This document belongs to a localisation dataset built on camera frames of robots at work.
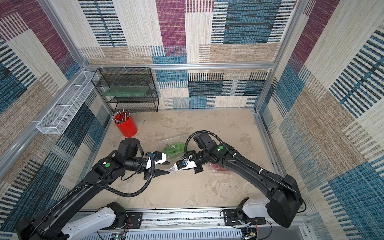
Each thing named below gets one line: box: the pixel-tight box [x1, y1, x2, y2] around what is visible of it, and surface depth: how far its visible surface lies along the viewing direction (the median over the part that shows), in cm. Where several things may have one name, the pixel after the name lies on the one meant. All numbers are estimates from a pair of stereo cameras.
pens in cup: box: [111, 108, 131, 124], surface depth 99 cm
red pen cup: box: [114, 111, 138, 137], surface depth 101 cm
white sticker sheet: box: [168, 163, 185, 172], surface depth 61 cm
